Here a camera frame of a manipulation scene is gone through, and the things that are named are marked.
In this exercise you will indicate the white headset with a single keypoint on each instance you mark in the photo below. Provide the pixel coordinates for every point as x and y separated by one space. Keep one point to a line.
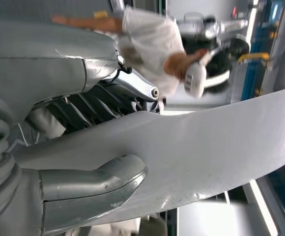
195 79

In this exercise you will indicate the person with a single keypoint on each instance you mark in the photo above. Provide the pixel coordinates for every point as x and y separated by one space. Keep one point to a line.
152 39

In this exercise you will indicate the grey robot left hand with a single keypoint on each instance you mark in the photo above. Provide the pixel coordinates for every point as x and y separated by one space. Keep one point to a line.
47 65

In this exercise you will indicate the blue metal shelf rack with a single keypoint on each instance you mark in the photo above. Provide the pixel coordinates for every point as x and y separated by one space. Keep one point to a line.
260 32

